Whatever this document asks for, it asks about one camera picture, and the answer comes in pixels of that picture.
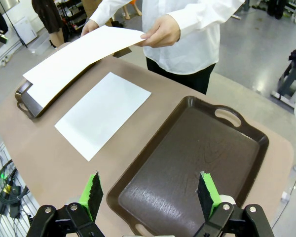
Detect mannequin with orange shorts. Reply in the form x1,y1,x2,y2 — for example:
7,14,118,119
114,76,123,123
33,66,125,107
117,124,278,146
122,0,142,21

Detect brown plastic serving tray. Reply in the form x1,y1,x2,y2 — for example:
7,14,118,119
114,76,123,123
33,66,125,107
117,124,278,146
106,95,269,237
14,48,133,120

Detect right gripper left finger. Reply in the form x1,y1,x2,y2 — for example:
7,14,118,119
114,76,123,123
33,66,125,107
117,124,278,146
31,171,105,237

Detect white flat panel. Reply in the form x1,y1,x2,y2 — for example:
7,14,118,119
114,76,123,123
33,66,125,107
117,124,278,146
13,16,37,45

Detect clear plastic storage bin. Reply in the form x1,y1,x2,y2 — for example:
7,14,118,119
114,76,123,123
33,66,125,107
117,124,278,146
28,37,51,55

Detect black power adapter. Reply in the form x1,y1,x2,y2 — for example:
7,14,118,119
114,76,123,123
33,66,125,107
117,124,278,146
9,185,22,218

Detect black step stool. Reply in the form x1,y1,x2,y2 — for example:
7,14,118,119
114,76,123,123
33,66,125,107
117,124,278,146
270,59,296,101

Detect person's left hand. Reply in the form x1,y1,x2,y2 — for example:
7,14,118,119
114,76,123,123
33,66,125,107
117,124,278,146
140,13,181,48

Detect black wire shelf rack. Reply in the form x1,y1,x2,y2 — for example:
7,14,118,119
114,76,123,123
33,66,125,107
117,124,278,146
58,0,89,42

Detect person in white shirt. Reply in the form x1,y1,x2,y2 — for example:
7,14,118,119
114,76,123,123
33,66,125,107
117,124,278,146
88,0,246,96

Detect black cable bundle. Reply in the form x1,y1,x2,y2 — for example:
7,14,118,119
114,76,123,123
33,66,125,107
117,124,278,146
0,160,18,215

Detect background person dark trousers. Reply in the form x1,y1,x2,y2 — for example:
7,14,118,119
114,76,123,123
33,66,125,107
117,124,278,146
267,0,287,19

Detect green cable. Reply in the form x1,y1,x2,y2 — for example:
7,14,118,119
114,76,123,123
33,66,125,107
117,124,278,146
0,150,28,205

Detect person's left forearm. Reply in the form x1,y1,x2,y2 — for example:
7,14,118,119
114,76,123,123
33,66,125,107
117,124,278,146
166,0,246,41

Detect person's right forearm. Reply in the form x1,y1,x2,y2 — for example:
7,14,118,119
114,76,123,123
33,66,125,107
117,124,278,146
88,0,129,28

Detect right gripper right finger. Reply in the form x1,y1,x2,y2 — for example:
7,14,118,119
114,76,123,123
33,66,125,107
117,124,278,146
194,170,275,237

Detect person's right hand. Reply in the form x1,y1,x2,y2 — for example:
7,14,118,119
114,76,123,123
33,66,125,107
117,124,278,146
80,19,100,38

